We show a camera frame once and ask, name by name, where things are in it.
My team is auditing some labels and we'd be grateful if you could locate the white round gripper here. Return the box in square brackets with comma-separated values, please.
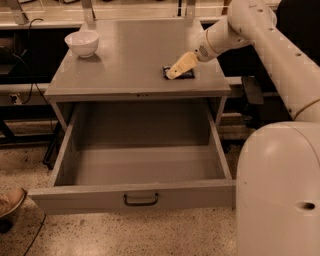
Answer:
[166, 18, 250, 80]

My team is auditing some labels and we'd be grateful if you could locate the blue rxbar blueberry wrapper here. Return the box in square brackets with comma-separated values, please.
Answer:
[162, 66, 195, 79]

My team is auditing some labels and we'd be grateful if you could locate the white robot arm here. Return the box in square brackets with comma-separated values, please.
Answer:
[166, 0, 320, 256]

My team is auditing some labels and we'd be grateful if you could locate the grey metal drawer cabinet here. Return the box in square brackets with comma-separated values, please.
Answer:
[45, 18, 230, 127]

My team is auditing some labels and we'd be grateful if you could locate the open grey top drawer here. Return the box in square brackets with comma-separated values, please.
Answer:
[29, 100, 235, 214]

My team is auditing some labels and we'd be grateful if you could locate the black office chair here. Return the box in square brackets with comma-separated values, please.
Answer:
[228, 0, 320, 123]

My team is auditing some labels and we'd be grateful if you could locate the white ceramic bowl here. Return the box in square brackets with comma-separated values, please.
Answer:
[65, 30, 99, 58]

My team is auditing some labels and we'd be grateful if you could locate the tan shoe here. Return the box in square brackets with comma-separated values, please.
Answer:
[0, 188, 26, 218]

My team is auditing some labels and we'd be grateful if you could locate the black drawer handle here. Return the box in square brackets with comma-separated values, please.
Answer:
[123, 193, 159, 207]

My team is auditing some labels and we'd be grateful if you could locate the black power cable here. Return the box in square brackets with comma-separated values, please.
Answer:
[13, 18, 56, 134]

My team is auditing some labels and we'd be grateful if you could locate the white wall outlet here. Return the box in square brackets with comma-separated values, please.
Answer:
[10, 94, 22, 105]

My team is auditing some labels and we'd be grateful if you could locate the black floor cable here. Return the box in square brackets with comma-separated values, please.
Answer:
[22, 213, 47, 256]

